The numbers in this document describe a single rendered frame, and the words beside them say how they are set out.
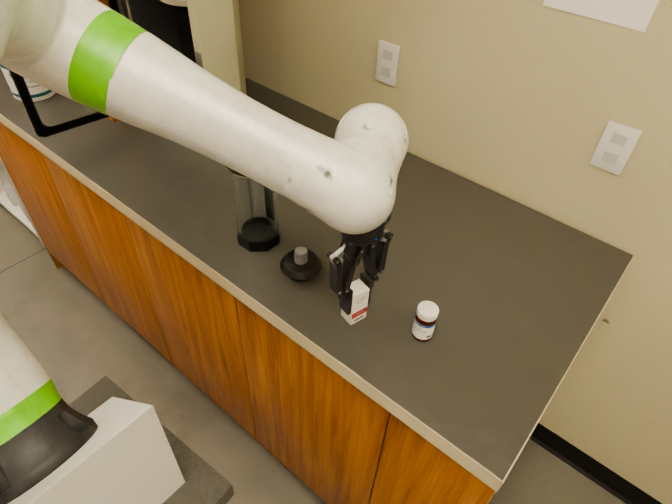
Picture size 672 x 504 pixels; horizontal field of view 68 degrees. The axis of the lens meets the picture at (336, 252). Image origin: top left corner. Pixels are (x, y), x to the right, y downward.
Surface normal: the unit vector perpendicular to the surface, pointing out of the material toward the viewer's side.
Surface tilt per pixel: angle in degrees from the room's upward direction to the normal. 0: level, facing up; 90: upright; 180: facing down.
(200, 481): 0
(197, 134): 83
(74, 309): 0
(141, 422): 90
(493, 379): 0
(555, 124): 90
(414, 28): 90
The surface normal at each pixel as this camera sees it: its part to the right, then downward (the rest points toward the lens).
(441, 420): 0.04, -0.72
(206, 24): 0.77, 0.47
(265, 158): -0.11, 0.46
